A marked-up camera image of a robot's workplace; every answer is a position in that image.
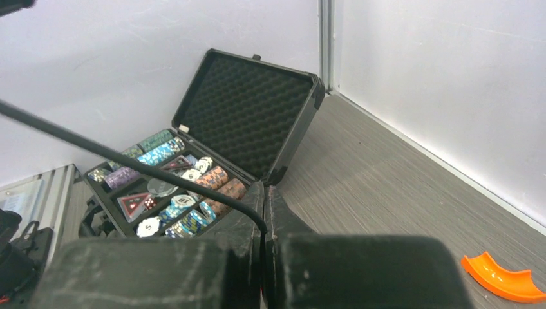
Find black poker chip case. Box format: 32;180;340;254
80;49;325;239

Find black small headphones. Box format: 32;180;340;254
1;100;268;234

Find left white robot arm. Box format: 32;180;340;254
1;211;53;304

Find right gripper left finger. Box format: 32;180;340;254
25;182;265;309

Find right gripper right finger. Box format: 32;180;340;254
264;187;473;308

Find orange curved plastic piece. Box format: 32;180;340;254
460;251;545;304

